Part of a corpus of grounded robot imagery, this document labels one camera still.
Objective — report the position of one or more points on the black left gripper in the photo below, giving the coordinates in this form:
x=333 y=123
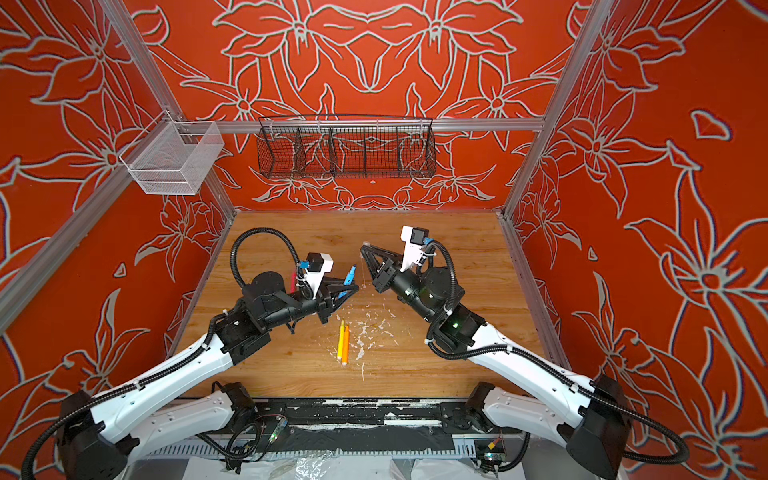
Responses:
x=326 y=297

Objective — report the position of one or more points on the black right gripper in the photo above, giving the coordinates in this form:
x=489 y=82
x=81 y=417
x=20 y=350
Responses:
x=382 y=274

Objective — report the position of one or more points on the blue marker pen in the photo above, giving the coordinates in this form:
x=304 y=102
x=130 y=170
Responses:
x=348 y=281

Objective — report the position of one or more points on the yellow marker pen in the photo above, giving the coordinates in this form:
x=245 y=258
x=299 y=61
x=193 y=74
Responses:
x=341 y=340

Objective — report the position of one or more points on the orange marker pen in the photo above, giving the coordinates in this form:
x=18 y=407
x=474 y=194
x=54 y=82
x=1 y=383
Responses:
x=345 y=345

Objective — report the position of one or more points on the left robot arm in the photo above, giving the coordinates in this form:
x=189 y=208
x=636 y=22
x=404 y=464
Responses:
x=98 y=437

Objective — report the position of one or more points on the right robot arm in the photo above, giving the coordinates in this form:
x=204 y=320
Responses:
x=590 y=419

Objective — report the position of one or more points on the white mesh basket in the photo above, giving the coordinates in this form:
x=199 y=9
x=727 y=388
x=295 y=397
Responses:
x=167 y=161

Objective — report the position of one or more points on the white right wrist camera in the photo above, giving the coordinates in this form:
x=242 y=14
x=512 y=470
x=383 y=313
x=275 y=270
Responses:
x=415 y=240

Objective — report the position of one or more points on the black wire basket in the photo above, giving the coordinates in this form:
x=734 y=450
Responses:
x=346 y=153

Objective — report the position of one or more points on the aluminium frame rail back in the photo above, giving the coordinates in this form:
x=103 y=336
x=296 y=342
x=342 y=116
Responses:
x=442 y=125

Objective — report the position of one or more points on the aluminium frame rail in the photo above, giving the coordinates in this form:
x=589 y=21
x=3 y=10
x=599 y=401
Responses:
x=597 y=16
x=77 y=231
x=442 y=125

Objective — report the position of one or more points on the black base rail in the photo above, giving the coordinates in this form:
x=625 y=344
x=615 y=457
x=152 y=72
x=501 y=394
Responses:
x=284 y=428

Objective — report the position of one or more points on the aluminium frame rail left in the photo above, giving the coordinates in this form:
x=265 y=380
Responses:
x=77 y=231

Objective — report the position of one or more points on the aluminium frame rail right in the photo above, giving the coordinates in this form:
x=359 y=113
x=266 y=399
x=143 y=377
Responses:
x=597 y=16

